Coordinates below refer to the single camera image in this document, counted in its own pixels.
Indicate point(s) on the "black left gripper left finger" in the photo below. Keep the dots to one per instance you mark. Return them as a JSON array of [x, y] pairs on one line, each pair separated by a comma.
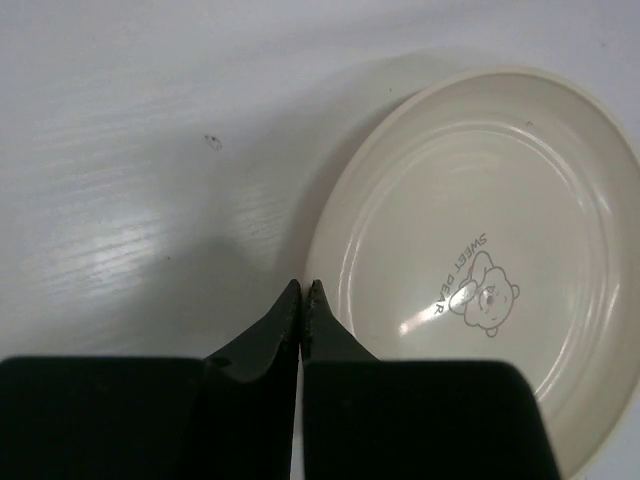
[[229, 415]]

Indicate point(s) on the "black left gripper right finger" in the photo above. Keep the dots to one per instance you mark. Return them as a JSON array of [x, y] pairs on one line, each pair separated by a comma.
[[365, 418]]

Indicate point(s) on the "cream plastic plate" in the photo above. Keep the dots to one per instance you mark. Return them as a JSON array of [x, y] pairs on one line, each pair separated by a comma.
[[495, 216]]

